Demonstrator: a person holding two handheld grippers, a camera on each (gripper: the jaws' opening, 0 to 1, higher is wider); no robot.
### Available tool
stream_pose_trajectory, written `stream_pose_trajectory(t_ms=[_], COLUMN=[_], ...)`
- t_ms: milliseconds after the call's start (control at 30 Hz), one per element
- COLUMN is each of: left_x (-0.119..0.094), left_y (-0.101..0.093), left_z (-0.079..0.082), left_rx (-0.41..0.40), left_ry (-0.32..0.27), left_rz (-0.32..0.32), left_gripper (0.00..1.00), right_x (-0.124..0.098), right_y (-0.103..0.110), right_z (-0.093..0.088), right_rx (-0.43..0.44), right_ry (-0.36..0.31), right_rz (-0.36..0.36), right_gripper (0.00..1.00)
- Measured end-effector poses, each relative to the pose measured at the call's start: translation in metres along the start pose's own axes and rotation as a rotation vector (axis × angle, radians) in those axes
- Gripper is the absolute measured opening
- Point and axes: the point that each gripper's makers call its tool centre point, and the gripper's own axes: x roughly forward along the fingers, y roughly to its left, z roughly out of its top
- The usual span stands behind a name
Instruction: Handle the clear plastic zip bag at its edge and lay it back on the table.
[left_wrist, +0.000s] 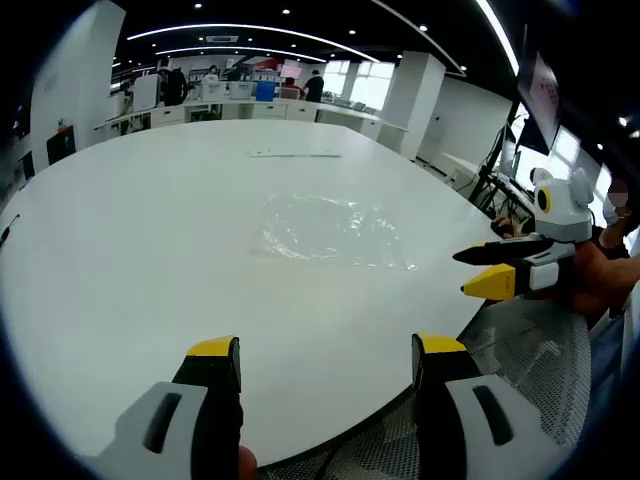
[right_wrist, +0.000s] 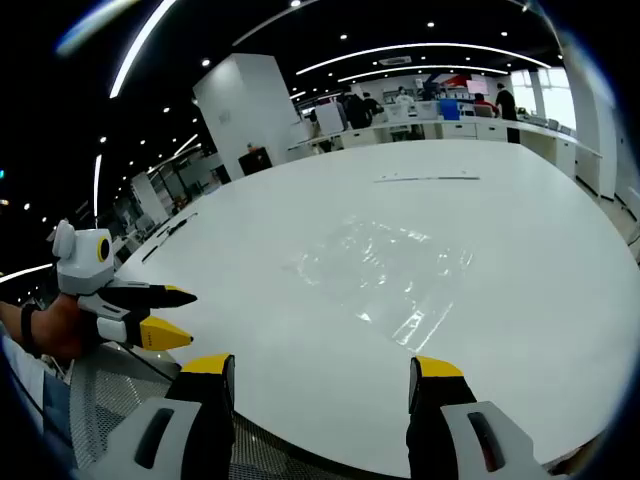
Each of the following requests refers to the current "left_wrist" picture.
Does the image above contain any black cable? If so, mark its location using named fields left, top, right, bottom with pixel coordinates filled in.
left=0, top=213, right=22, bottom=246

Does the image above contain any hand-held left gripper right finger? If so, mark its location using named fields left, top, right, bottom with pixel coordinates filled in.
left=410, top=332, right=549, bottom=480

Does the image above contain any flat white strip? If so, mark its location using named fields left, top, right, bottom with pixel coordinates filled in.
left=248, top=145, right=344, bottom=160

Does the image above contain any ceiling light strip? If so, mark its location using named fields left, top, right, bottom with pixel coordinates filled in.
left=125, top=22, right=382, bottom=64

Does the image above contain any pile of clear packaging bags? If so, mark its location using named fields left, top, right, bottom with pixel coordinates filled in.
left=247, top=192, right=419, bottom=274

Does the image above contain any white mesh chair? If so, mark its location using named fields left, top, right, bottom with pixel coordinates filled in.
left=259, top=294, right=594, bottom=480

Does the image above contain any person's left hand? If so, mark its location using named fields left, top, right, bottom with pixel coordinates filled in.
left=238, top=445, right=259, bottom=480

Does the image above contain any black metal stand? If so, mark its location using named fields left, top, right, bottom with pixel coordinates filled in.
left=469, top=112, right=539, bottom=217

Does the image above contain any person's blue garment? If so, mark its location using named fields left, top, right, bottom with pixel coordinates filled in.
left=587, top=299, right=634, bottom=416

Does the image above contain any window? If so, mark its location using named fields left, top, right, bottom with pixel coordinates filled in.
left=322, top=59, right=397, bottom=109

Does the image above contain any dark wall screen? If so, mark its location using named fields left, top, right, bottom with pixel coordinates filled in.
left=516, top=49, right=564, bottom=157

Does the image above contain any white counter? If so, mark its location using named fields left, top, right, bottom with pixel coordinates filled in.
left=94, top=97, right=409, bottom=147

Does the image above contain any black chair with orange top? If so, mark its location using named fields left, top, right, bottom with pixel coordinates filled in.
left=45, top=119, right=77, bottom=167

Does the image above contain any person's right hand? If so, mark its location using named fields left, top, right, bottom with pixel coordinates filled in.
left=554, top=238, right=632, bottom=317

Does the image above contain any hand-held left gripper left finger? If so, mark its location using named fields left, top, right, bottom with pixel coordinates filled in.
left=82, top=335, right=246, bottom=480

